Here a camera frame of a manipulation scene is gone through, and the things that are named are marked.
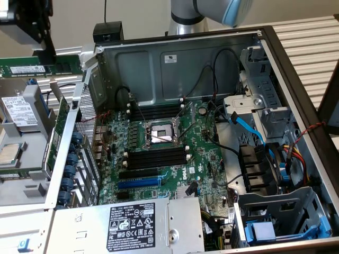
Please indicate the blue expansion slot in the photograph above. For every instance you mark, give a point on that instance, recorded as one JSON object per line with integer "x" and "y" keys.
{"x": 137, "y": 183}

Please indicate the silver power supply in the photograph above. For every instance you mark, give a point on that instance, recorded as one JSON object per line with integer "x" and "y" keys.
{"x": 79, "y": 227}

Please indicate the long black expansion slot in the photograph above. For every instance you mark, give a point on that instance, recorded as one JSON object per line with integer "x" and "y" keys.
{"x": 137, "y": 173}

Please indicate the silver hard disk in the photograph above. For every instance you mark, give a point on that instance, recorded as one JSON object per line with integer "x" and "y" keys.
{"x": 18, "y": 111}

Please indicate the thin metal locking lever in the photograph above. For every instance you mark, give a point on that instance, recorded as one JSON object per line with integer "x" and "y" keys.
{"x": 189, "y": 131}
{"x": 160, "y": 137}

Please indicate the silver CPU socket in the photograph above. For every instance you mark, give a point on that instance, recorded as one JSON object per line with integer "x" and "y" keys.
{"x": 161, "y": 132}

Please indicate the blue disk carrier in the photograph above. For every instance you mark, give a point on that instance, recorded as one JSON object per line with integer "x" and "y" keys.
{"x": 262, "y": 231}

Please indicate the round coin battery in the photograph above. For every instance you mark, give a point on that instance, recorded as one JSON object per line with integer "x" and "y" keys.
{"x": 203, "y": 110}

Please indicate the green graphics card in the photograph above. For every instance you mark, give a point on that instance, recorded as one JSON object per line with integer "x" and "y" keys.
{"x": 59, "y": 119}

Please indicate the white case sticker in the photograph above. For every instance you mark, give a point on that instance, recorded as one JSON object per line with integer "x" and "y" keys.
{"x": 170, "y": 59}

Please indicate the green Dell motherboard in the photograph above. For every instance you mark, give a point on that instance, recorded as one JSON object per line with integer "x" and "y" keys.
{"x": 206, "y": 158}

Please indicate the silver CPU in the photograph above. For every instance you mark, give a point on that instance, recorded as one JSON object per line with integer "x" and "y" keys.
{"x": 9, "y": 154}

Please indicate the blue slot retention clip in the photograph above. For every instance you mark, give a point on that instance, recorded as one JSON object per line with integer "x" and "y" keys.
{"x": 70, "y": 171}
{"x": 64, "y": 198}
{"x": 77, "y": 138}
{"x": 67, "y": 184}
{"x": 73, "y": 148}
{"x": 72, "y": 159}

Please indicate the grey parts rack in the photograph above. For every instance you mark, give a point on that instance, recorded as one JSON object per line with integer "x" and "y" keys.
{"x": 31, "y": 148}

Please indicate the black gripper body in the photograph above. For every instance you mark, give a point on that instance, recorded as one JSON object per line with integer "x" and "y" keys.
{"x": 34, "y": 16}

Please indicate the metal port stack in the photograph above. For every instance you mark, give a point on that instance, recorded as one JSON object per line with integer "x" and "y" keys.
{"x": 100, "y": 143}

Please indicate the black rating label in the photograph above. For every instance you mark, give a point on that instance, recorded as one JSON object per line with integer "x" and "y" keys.
{"x": 131, "y": 227}

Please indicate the silver bay bracket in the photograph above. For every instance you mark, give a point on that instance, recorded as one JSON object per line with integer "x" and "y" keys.
{"x": 241, "y": 104}

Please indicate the green RAM stick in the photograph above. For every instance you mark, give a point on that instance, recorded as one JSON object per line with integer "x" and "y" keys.
{"x": 10, "y": 175}
{"x": 66, "y": 67}

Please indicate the black RAM slot white latches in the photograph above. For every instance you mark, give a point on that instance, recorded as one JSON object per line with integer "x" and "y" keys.
{"x": 156, "y": 112}
{"x": 156, "y": 105}
{"x": 156, "y": 151}
{"x": 157, "y": 159}

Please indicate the blue case latch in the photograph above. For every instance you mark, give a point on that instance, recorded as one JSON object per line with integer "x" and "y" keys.
{"x": 24, "y": 245}

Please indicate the blue disk rail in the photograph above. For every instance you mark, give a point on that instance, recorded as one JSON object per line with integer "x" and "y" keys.
{"x": 31, "y": 81}

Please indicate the tall silver disk bay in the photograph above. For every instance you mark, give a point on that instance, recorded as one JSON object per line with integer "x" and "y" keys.
{"x": 265, "y": 79}

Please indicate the short black expansion slot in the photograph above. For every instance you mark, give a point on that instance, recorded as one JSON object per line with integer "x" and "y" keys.
{"x": 123, "y": 195}

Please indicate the metal socket cover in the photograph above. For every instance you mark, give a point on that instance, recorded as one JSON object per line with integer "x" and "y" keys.
{"x": 192, "y": 111}

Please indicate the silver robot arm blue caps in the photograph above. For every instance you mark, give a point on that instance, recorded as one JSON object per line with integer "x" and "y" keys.
{"x": 185, "y": 23}

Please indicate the silver chipset heatsink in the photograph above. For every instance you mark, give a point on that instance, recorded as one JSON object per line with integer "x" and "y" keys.
{"x": 180, "y": 193}

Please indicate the grey disk bay cage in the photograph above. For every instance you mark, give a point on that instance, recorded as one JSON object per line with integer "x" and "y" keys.
{"x": 278, "y": 201}

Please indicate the open silver PC case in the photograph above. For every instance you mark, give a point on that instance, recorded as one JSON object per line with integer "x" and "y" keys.
{"x": 201, "y": 53}

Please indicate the black box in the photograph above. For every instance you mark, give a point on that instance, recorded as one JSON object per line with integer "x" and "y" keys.
{"x": 108, "y": 33}

